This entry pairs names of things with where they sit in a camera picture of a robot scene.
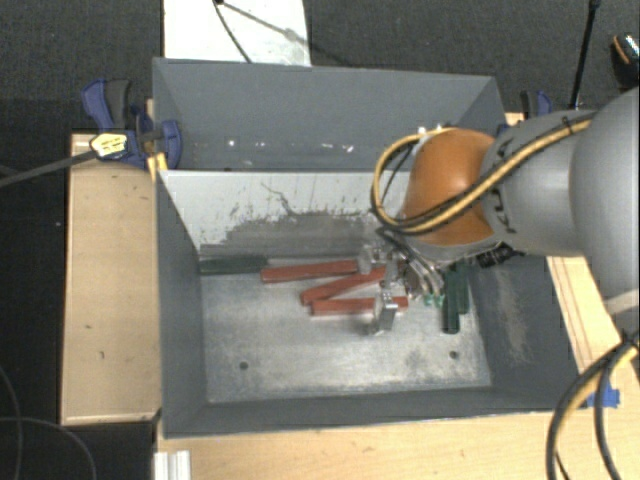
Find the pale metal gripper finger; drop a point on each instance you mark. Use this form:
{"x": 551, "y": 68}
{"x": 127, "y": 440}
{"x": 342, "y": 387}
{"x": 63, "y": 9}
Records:
{"x": 365, "y": 262}
{"x": 389, "y": 315}

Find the red-brown flat block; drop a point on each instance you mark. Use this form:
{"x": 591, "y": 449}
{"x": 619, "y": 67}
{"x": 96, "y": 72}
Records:
{"x": 345, "y": 306}
{"x": 310, "y": 271}
{"x": 340, "y": 287}

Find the dark green flat block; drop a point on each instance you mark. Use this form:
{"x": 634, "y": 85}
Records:
{"x": 451, "y": 308}
{"x": 232, "y": 264}

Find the pale wood board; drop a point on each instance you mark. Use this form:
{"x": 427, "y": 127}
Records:
{"x": 110, "y": 288}

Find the grey metal bin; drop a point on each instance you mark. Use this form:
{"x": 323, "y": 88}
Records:
{"x": 300, "y": 348}

